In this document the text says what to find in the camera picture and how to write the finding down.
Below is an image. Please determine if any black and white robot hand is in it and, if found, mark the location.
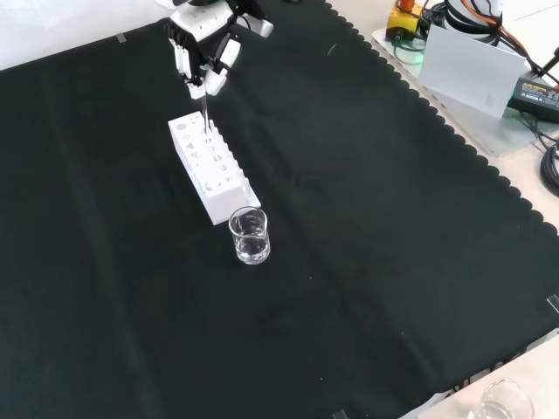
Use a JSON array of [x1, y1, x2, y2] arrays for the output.
[[163, 1, 242, 100]]

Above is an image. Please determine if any clear glass rod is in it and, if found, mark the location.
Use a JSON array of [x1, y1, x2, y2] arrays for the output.
[[200, 85, 211, 134]]

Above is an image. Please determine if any white test tube rack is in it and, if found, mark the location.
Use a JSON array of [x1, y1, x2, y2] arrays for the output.
[[168, 111, 262, 227]]

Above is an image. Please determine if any yellow stop button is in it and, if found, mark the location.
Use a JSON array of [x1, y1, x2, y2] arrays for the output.
[[387, 0, 427, 41]]

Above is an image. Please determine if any clear glass beaker with water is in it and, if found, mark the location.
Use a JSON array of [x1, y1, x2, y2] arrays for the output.
[[228, 206, 272, 265]]

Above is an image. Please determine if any black bench cloth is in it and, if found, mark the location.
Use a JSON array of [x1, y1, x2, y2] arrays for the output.
[[0, 0, 559, 419]]

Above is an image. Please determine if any grey mounting plate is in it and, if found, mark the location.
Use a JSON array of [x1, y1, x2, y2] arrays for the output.
[[370, 25, 559, 157]]

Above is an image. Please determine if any black power adapter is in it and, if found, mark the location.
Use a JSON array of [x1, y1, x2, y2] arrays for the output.
[[507, 76, 559, 115]]

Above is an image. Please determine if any clear round glass vessel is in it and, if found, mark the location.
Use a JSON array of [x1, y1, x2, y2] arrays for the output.
[[466, 378, 536, 419]]

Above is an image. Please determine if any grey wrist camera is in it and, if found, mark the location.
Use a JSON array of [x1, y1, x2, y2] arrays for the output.
[[233, 10, 275, 39]]

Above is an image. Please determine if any black cable loop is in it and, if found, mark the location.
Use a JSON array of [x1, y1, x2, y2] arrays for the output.
[[430, 0, 501, 45]]

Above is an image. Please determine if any orange cable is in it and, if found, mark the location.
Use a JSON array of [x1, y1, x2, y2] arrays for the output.
[[491, 17, 546, 79]]

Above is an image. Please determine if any coiled black cable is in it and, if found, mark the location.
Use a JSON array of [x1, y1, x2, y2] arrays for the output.
[[539, 139, 559, 198]]

